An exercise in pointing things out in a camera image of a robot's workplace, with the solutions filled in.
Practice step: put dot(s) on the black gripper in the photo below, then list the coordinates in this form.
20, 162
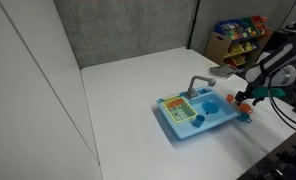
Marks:
248, 90

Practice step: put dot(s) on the blue toy cup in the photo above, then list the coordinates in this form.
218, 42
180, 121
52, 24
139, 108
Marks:
198, 121

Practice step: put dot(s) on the small orange toy cup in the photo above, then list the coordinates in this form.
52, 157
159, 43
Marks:
229, 98

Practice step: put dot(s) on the blue toy mug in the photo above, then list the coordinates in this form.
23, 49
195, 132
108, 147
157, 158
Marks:
243, 118

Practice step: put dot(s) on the orange toy plate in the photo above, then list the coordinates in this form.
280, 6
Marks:
173, 103

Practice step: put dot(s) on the grey toy faucet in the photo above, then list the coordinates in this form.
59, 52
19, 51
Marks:
191, 88

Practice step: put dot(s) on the wooden toy storage shelf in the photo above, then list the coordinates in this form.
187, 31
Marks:
218, 46

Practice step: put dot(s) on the yellow-green dish rack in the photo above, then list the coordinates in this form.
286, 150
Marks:
184, 111

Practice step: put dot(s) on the light blue toy sink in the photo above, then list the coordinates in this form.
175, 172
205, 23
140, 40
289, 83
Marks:
188, 131

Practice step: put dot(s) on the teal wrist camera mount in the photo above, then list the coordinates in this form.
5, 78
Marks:
269, 92

